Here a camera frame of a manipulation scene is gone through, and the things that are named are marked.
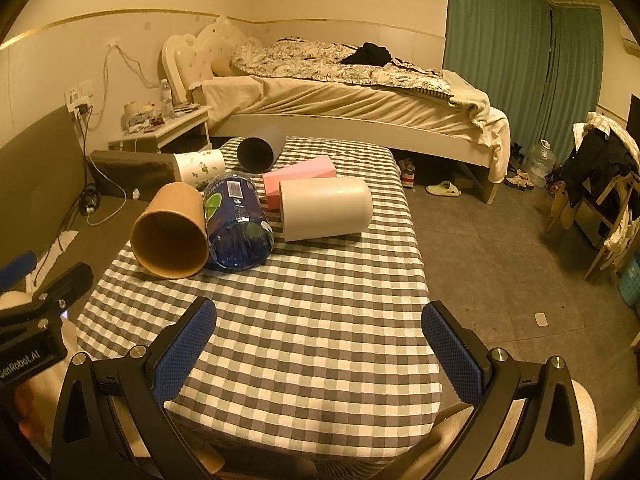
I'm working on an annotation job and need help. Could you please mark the grey plastic cup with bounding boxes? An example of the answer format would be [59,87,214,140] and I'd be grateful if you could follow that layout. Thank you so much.
[236,125,286,174]

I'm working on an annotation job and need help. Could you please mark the brown paper cup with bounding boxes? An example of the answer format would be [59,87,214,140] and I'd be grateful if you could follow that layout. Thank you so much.
[130,182,208,280]

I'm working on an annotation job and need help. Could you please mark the white floral paper cup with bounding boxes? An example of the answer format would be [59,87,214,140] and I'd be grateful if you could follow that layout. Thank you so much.
[174,150,226,191]

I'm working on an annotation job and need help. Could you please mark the white plastic cup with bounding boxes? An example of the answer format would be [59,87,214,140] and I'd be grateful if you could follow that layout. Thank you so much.
[280,177,373,242]

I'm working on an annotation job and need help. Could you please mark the person's left hand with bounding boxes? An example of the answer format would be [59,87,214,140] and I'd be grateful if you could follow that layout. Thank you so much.
[14,382,56,445]

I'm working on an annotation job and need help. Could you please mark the white card on floor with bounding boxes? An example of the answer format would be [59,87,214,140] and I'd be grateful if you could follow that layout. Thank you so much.
[534,312,548,326]

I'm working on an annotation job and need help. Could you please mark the blue plastic basket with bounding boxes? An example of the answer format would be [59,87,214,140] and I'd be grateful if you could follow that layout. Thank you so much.
[618,255,640,307]

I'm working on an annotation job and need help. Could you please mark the blue plastic water bottle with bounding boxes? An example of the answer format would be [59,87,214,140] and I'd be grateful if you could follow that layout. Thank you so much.
[203,171,274,272]

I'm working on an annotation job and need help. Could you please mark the white nightstand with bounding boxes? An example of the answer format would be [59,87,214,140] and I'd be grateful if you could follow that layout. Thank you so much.
[107,106,210,153]

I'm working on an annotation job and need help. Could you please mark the small clear bottle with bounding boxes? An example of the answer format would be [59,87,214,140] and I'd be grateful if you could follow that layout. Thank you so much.
[160,79,174,118]

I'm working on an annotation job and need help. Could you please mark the checkered tablecloth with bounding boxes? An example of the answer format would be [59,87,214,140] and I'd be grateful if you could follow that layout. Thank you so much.
[76,138,442,460]

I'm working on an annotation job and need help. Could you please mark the beige slipper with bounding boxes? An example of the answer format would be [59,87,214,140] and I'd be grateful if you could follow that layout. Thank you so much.
[425,181,461,197]

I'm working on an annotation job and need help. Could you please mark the wooden chair with clothes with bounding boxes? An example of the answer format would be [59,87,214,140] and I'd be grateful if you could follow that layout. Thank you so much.
[547,112,639,276]

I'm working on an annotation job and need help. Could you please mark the large clear water jug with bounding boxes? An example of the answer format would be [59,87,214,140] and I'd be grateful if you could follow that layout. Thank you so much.
[525,139,555,188]

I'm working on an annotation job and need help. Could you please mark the sneakers under bed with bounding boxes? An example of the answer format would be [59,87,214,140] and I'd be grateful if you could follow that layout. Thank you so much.
[397,158,416,188]

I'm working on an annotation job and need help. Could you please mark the white pillow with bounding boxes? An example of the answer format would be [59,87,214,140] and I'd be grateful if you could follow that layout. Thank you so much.
[195,16,250,77]

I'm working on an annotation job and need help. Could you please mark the white bed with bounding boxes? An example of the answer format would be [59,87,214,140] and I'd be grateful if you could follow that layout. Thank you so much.
[162,34,511,203]

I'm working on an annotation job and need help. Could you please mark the floral duvet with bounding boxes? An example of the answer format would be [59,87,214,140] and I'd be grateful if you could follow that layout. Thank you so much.
[231,37,452,100]

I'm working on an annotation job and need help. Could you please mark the green curtain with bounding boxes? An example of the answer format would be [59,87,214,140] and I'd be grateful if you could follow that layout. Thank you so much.
[444,0,604,159]

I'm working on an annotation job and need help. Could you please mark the black garment on bed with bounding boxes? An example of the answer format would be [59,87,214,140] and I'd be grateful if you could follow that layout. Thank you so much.
[341,42,393,67]

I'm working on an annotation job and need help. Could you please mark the white charging cable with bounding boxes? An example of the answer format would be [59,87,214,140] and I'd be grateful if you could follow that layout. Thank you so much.
[79,104,129,228]

